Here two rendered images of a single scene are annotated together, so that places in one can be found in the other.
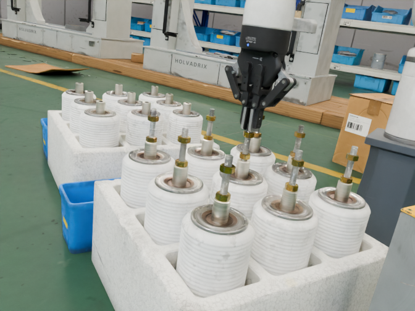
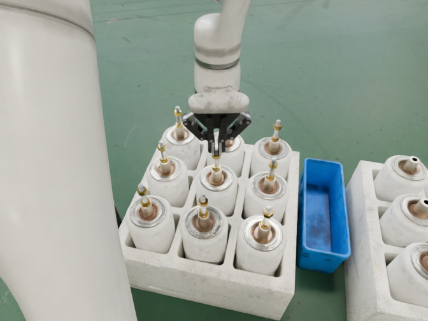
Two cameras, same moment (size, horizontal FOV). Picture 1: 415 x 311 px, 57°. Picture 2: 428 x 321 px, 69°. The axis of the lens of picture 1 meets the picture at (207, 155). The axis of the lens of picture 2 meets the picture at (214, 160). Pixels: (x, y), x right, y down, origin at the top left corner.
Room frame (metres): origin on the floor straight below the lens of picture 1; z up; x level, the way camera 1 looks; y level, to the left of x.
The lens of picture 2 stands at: (0.91, -0.37, 0.79)
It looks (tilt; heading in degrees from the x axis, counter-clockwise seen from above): 48 degrees down; 135
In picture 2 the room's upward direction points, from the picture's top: straight up
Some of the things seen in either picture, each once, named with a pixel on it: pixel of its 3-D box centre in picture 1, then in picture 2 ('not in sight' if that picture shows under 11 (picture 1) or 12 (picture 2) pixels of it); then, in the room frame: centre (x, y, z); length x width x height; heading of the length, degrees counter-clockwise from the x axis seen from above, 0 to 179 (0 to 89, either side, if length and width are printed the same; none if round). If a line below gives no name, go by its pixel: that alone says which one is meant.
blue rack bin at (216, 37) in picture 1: (228, 37); not in sight; (6.16, -0.06, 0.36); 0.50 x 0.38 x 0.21; 149
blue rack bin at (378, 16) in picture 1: (391, 15); not in sight; (5.01, -1.99, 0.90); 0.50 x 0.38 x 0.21; 147
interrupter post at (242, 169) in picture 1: (242, 169); (216, 174); (0.61, -0.06, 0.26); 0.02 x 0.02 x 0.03
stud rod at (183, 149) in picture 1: (182, 152); not in sight; (0.54, 0.04, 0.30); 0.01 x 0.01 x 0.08
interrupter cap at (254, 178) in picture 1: (241, 176); (216, 178); (0.61, -0.06, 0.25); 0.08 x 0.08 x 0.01
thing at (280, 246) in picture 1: (275, 260); (170, 192); (0.51, -0.13, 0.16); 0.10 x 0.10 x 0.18
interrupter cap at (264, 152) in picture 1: (254, 150); (263, 233); (0.77, -0.10, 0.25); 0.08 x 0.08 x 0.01
